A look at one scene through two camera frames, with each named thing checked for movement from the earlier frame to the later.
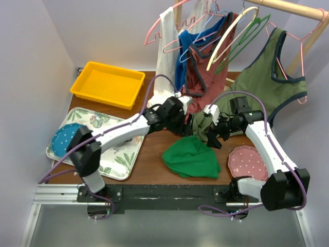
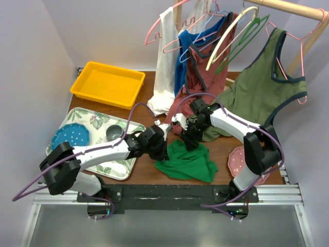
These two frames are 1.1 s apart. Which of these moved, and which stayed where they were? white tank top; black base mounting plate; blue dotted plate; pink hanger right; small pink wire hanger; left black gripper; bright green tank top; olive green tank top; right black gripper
Moved: right black gripper; bright green tank top; left black gripper
Stayed: small pink wire hanger; black base mounting plate; white tank top; olive green tank top; pink hanger right; blue dotted plate
